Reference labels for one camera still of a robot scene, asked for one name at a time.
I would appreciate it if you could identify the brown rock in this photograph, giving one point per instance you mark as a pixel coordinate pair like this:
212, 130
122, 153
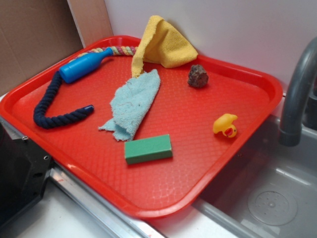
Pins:
197, 76

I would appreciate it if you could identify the green rectangular block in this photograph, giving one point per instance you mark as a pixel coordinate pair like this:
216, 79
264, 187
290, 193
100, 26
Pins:
148, 149

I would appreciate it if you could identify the grey sink basin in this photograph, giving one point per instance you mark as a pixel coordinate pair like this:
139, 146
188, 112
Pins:
266, 190

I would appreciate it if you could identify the red plastic tray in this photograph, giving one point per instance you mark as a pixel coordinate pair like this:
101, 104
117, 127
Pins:
161, 187

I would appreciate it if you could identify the blue plastic bottle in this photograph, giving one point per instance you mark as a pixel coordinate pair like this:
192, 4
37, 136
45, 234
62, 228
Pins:
83, 65

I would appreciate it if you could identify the metal counter edge rail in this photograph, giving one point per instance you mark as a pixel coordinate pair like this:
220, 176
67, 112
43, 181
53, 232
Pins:
71, 210

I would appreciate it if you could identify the light blue towel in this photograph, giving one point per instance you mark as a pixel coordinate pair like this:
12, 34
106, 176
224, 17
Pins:
130, 105

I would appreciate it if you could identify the yellow rubber duck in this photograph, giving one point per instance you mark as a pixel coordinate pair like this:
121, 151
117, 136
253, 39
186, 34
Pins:
224, 124

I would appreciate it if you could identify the grey faucet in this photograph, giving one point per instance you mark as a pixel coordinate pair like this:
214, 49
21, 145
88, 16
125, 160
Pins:
300, 105

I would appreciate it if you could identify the yellow cloth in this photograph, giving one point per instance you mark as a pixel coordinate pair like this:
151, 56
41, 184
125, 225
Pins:
162, 44

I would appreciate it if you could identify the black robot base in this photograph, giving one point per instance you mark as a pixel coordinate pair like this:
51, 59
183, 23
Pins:
24, 170

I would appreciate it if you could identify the brown cardboard sheet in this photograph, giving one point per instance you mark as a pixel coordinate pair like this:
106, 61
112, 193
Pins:
36, 34

